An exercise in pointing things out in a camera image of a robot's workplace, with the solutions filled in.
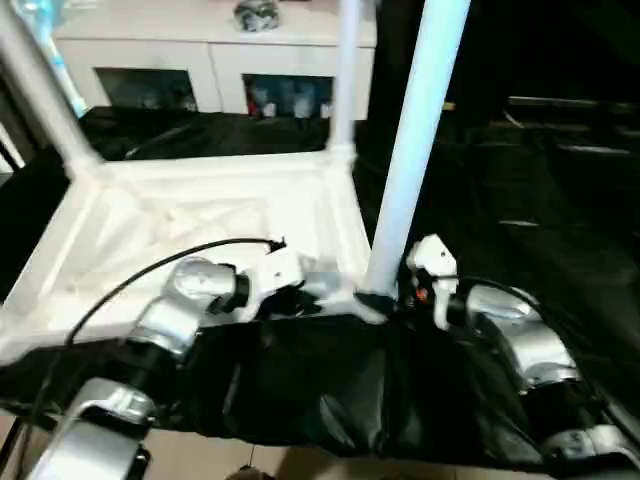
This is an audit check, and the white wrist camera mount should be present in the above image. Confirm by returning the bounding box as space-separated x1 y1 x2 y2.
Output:
238 246 307 322
406 233 460 331

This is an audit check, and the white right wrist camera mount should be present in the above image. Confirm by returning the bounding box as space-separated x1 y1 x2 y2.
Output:
406 233 460 331

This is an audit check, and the white plastic table leg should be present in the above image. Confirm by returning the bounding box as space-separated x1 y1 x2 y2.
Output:
0 0 107 177
326 0 362 162
353 0 475 322

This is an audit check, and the white cabinet with glass doors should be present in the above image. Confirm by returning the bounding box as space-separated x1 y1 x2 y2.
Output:
51 0 377 121

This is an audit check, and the grey curtain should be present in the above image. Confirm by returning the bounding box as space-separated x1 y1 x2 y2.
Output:
0 74 32 171

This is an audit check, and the white plastic table top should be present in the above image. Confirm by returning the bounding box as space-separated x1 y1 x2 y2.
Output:
0 148 382 367

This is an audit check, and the black box with beige label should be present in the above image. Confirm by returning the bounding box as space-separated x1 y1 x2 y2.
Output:
372 0 510 136

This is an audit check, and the clear bag on cabinet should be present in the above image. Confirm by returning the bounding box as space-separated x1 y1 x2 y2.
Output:
231 0 282 33

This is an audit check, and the blue white package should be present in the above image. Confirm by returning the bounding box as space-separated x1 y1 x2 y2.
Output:
31 9 90 117

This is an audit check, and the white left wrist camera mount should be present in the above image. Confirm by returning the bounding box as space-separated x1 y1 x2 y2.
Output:
238 246 307 322

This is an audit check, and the black television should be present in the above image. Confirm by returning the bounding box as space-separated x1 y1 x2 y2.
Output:
506 0 640 132

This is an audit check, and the black mat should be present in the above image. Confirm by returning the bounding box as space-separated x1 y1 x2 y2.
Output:
0 104 640 474

